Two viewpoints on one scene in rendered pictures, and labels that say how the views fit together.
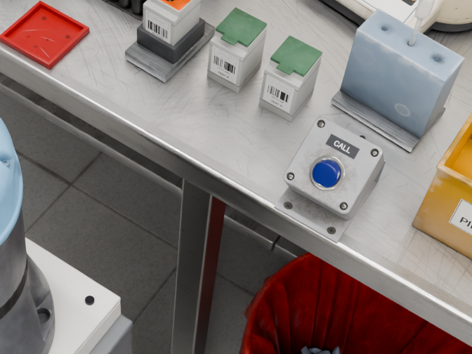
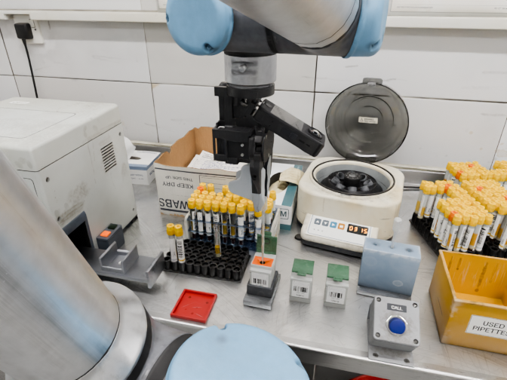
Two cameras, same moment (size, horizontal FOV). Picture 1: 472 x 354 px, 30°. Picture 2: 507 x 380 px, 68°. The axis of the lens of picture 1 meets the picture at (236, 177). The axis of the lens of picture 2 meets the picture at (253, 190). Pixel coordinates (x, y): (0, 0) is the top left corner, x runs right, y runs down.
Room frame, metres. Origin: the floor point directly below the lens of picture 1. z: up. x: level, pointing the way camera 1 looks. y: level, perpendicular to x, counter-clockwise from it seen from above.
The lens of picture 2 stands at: (0.11, 0.23, 1.41)
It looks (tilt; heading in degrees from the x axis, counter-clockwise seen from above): 28 degrees down; 348
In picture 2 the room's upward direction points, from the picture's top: straight up
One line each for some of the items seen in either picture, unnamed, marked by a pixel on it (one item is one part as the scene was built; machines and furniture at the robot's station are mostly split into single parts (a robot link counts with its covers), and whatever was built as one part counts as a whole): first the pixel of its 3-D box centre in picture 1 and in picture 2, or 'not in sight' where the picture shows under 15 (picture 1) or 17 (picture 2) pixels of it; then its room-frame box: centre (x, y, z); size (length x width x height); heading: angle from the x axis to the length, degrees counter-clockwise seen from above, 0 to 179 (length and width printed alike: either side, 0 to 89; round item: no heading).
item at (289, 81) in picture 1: (290, 79); (336, 285); (0.61, -0.04, 0.91); 0.05 x 0.04 x 0.07; 155
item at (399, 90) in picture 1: (398, 77); (387, 268); (0.62, -0.15, 0.92); 0.10 x 0.07 x 0.10; 60
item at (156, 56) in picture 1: (171, 36); (262, 284); (0.66, 0.09, 0.89); 0.09 x 0.05 x 0.04; 153
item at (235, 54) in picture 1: (237, 50); (302, 280); (0.63, 0.02, 0.91); 0.05 x 0.04 x 0.07; 155
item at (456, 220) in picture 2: not in sight; (452, 237); (0.67, -0.33, 0.93); 0.02 x 0.02 x 0.11
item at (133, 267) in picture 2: not in sight; (110, 259); (0.76, 0.38, 0.92); 0.21 x 0.07 x 0.05; 65
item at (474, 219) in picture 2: not in sight; (467, 237); (0.66, -0.36, 0.93); 0.02 x 0.02 x 0.11
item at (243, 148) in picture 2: not in sight; (246, 123); (0.66, 0.12, 1.22); 0.09 x 0.08 x 0.12; 63
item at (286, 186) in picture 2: not in sight; (281, 189); (0.97, -0.04, 0.92); 0.24 x 0.12 x 0.10; 155
